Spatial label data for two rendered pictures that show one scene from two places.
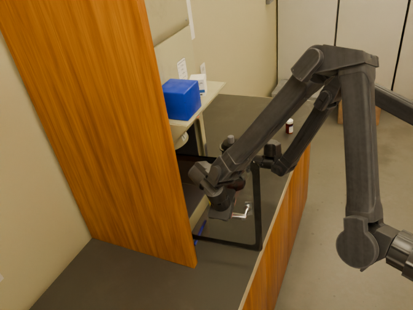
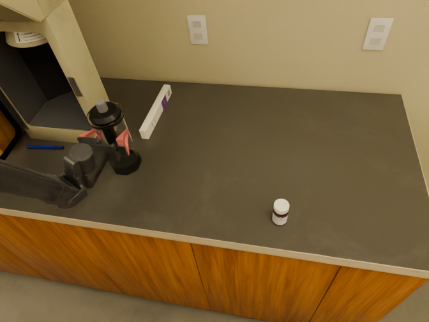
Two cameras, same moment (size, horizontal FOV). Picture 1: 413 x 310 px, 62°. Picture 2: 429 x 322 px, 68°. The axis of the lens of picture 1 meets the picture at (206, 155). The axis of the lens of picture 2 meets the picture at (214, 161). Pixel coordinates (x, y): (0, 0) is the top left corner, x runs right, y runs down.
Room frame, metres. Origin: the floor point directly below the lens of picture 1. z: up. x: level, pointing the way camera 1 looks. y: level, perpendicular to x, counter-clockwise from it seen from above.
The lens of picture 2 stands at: (1.42, -0.89, 1.75)
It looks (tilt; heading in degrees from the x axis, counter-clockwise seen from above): 50 degrees down; 78
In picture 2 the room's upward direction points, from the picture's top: 7 degrees counter-clockwise
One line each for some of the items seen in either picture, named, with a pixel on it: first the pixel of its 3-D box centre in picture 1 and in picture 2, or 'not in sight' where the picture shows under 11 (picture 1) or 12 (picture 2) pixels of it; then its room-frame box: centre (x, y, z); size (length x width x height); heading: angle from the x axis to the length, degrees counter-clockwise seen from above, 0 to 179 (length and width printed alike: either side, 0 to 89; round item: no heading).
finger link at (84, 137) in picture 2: not in sight; (96, 138); (1.24, -0.14, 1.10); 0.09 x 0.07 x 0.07; 62
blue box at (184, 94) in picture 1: (179, 99); not in sight; (0.99, 0.06, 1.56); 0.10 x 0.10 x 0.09; 62
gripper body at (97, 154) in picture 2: (256, 160); (96, 158); (1.23, -0.21, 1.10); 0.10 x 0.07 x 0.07; 152
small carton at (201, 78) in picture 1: (198, 85); not in sight; (1.11, -0.01, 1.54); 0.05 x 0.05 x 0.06; 79
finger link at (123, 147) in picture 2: not in sight; (117, 140); (1.30, -0.17, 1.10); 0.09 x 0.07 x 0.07; 62
